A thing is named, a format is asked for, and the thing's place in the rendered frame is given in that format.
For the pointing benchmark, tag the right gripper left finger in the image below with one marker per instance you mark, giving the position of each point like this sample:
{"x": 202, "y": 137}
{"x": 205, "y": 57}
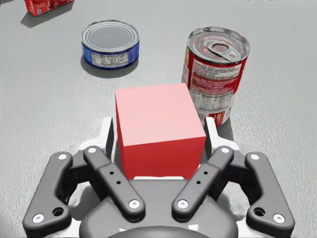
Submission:
{"x": 114, "y": 178}

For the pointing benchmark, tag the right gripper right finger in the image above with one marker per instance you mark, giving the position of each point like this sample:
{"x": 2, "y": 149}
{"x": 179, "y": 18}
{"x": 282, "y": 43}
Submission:
{"x": 205, "y": 178}

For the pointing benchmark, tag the pink cube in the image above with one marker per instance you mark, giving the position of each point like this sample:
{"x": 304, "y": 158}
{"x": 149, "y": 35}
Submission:
{"x": 158, "y": 124}

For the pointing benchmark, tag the red and white can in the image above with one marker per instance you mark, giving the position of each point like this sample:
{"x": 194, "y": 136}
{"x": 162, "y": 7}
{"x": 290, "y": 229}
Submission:
{"x": 215, "y": 74}

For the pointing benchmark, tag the blue flat can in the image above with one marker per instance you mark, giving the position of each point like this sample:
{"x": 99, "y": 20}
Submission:
{"x": 110, "y": 47}

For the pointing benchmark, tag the red and white carton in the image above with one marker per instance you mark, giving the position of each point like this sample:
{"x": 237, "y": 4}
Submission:
{"x": 42, "y": 6}

